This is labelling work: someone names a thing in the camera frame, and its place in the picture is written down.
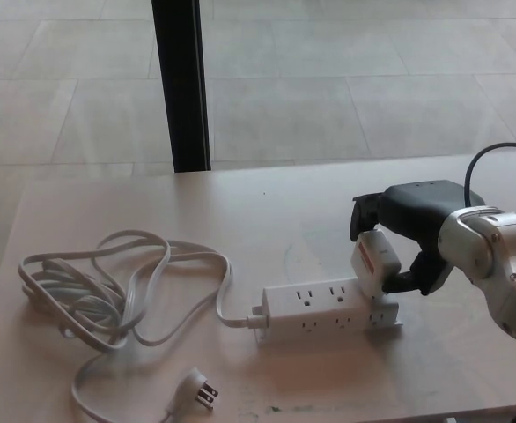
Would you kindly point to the black window frame post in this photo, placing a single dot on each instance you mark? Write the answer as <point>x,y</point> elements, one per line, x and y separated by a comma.
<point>183,88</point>

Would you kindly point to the white charger plug red label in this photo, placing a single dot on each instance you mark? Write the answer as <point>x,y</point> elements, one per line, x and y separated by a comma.
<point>374,264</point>

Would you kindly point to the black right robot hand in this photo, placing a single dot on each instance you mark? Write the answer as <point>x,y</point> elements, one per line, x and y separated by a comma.
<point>416,207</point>

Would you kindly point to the white power strip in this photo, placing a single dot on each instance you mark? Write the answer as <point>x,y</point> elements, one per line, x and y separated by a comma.
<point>324,315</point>

